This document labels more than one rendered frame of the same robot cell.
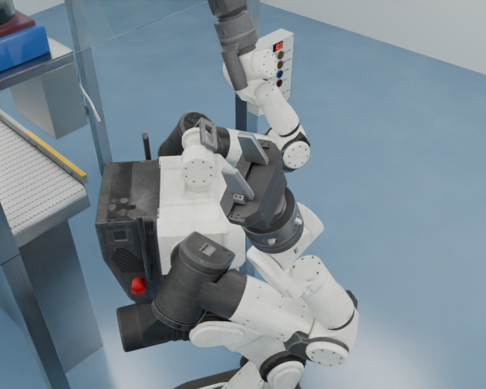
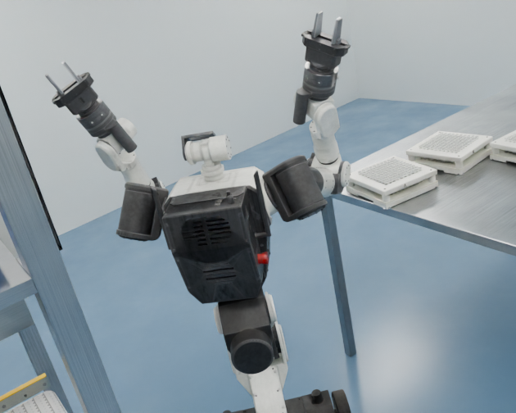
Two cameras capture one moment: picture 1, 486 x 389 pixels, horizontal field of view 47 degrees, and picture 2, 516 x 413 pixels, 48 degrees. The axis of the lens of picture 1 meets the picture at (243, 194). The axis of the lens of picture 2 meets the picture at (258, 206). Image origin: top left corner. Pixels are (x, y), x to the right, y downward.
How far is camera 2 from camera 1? 1.55 m
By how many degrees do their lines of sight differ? 64
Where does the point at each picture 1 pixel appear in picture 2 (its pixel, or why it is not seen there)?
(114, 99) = not seen: outside the picture
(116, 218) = (238, 200)
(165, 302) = (313, 194)
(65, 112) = not seen: hidden behind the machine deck
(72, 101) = not seen: hidden behind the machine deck
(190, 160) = (224, 138)
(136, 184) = (201, 199)
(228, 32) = (105, 111)
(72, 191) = (52, 397)
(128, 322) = (255, 334)
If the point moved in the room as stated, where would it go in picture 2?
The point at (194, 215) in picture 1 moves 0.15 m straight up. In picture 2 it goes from (248, 174) to (236, 120)
